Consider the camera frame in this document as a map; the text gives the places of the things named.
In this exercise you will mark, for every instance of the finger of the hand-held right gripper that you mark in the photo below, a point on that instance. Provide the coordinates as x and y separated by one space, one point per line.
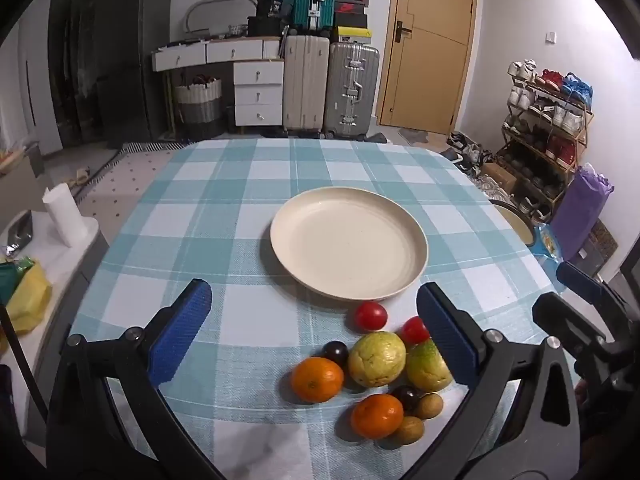
565 317
582 282

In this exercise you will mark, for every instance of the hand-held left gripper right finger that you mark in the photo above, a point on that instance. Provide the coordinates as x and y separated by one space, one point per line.
447 340

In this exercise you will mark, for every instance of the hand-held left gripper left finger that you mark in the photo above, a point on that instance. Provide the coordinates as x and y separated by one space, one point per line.
180 332

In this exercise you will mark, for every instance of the red tomato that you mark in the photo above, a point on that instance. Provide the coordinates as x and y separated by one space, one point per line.
371 315
414 330

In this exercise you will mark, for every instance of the greenish yellow guava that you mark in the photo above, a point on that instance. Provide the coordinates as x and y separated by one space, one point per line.
425 367

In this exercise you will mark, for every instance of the orange tangerine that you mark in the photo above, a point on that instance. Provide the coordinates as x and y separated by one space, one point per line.
376 415
317 380

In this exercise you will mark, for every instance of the dark purple plum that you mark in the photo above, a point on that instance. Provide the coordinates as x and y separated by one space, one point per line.
335 352
406 396

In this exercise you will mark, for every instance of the cream round plate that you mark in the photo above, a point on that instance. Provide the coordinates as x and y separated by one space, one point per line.
345 240

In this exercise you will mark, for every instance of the blue snack packet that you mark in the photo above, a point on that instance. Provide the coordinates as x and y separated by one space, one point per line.
547 245

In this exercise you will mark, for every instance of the small brown kiwi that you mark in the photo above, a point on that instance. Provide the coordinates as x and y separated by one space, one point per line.
407 430
428 406

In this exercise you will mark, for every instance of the purple bag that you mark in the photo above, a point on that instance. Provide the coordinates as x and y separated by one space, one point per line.
582 210

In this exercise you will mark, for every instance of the round black rimmed stool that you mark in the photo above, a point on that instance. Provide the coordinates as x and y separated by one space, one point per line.
512 220

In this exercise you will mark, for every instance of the teal checked tablecloth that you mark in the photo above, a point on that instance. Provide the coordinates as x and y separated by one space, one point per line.
225 220

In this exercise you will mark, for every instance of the shoe rack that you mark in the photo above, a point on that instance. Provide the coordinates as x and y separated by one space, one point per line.
550 160

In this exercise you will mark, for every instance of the brown cardboard box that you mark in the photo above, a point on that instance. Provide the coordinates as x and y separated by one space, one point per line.
500 176

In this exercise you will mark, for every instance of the yellow plastic bag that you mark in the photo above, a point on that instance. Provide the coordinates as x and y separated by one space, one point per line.
30 297

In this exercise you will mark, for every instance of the dotted floor mat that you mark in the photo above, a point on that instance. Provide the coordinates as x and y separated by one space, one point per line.
130 175

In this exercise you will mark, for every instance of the white paper towel roll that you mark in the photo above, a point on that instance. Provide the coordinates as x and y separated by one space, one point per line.
62 215

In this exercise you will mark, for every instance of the pile of loose sneakers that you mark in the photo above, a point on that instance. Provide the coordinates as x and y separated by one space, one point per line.
465 152

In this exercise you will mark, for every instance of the green packet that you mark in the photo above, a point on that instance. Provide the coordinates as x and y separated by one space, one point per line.
11 277

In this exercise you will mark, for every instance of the light slippers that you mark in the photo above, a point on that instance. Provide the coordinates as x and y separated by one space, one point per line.
82 175

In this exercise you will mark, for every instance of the grey doormat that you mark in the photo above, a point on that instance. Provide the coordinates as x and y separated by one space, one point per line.
412 136

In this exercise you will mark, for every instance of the dark slippers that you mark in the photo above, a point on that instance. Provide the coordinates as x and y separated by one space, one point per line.
377 138

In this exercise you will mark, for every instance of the grey white laundry basket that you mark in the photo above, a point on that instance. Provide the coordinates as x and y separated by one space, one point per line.
199 105

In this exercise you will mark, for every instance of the white drawer chest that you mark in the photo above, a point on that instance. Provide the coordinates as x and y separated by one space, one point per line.
258 92

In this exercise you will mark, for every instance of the silver hard suitcase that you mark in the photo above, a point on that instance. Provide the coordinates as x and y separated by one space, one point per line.
351 87

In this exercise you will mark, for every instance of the dark grey fridge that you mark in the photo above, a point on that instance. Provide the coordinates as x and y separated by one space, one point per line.
127 60

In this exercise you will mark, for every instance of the white desk with drawers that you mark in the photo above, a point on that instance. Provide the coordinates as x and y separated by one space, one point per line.
200 55

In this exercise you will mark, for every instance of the beige hard suitcase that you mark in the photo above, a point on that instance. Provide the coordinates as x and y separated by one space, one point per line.
306 82

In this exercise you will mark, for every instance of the wooden door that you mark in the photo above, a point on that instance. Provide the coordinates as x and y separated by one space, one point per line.
432 45

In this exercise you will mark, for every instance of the black glossy cabinet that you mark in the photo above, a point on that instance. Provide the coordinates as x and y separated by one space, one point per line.
65 60

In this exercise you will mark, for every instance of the black bag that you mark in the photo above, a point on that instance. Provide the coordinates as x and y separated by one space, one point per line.
265 26

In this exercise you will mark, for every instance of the black yellow shoebox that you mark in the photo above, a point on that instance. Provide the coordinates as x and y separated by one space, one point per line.
352 35

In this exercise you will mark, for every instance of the black printed box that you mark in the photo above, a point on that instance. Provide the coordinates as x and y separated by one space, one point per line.
270 5

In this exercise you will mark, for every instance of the red black shoebox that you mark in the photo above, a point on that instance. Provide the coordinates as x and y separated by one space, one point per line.
351 8

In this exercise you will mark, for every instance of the rounded frame mirror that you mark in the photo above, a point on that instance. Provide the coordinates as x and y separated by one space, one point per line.
192 10

